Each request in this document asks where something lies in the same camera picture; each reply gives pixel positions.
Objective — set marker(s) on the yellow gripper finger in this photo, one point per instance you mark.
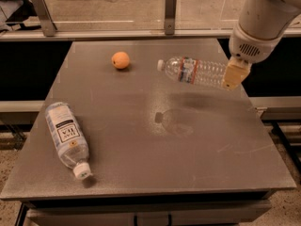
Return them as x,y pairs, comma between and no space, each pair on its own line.
237,70

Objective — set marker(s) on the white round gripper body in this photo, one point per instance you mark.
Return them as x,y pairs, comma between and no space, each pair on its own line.
247,46

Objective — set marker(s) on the clear ribbed water bottle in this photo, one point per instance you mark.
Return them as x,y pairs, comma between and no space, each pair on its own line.
193,71

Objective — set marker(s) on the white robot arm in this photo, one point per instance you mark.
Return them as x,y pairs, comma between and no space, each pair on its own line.
259,29

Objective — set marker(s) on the white labelled tea bottle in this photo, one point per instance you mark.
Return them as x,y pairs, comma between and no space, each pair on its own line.
70,143

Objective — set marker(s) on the orange fruit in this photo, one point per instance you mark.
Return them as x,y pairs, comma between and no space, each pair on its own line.
120,60

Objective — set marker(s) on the dark cabinet under table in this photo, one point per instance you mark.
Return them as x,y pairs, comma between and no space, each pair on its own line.
214,209

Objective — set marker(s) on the clear acrylic barrier panel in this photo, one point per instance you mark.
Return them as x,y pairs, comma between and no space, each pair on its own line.
192,17

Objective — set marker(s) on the metal rail behind table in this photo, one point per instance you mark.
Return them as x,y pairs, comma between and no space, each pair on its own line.
38,35

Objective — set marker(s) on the middle metal bracket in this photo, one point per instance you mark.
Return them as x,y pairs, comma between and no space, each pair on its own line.
170,17

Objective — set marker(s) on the metal bracket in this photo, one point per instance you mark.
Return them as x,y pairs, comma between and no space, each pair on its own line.
46,22
170,17

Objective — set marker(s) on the left metal bracket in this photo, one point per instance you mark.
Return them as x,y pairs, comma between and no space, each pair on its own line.
46,22

